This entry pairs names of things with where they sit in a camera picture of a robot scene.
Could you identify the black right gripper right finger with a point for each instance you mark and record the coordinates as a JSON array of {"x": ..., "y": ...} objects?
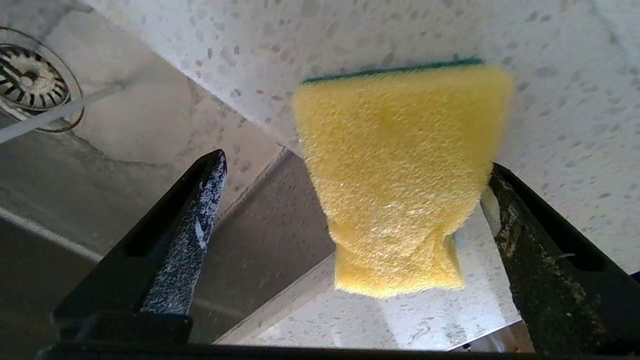
[{"x": 560, "y": 280}]

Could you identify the round metal drain strainer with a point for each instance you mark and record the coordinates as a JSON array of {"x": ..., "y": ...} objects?
[{"x": 30, "y": 82}]

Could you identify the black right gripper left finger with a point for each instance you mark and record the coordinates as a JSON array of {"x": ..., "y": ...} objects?
[{"x": 165, "y": 270}]

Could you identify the clear running water stream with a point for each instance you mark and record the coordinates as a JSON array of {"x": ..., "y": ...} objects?
[{"x": 50, "y": 116}]

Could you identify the yellow green sponge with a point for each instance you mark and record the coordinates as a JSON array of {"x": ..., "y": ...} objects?
[{"x": 400, "y": 175}]

